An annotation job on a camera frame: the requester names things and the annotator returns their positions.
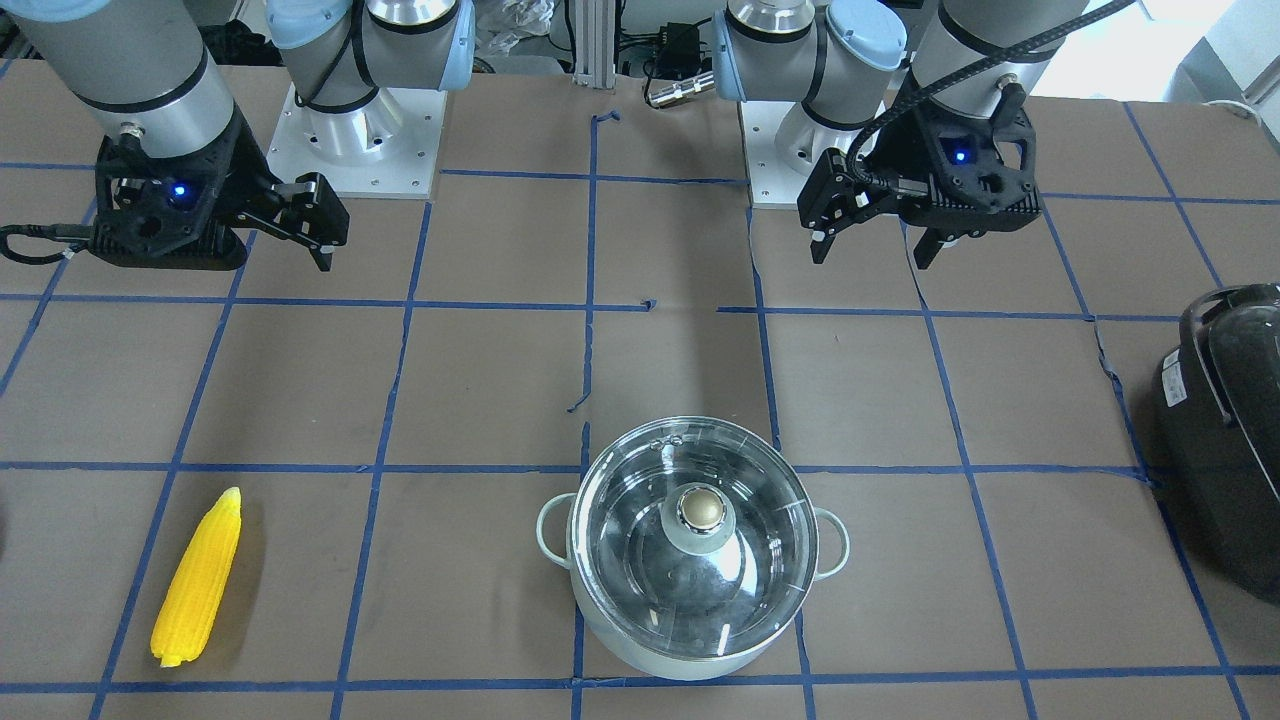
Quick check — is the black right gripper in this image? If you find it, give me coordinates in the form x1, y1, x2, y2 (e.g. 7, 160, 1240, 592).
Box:
92, 109, 349, 272

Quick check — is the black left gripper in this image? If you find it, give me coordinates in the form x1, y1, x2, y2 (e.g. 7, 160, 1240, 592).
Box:
797, 82, 1042, 272

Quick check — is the glass pot lid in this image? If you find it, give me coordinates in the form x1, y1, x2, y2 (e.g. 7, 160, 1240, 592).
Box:
570, 416, 820, 662

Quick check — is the yellow corn cob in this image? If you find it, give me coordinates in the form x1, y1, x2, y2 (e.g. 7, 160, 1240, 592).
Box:
148, 486, 242, 667

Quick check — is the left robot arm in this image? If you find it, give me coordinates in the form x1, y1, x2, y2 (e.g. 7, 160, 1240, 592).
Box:
712, 1, 1085, 269

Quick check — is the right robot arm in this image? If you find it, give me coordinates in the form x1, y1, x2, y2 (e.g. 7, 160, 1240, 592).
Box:
3, 1, 476, 272

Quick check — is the light green electric pot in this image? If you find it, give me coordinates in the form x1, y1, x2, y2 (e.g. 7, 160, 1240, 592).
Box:
536, 416, 851, 683

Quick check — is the silver cylindrical connector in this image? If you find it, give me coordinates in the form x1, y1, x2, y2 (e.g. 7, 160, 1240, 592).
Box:
644, 70, 716, 110

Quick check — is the black power adapter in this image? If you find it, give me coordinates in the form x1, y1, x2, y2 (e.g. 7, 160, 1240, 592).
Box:
650, 22, 701, 79

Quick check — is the black rice cooker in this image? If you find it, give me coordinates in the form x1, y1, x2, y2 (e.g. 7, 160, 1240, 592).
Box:
1153, 283, 1279, 603

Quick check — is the aluminium frame post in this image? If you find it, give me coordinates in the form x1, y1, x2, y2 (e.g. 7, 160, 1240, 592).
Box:
568, 0, 618, 91

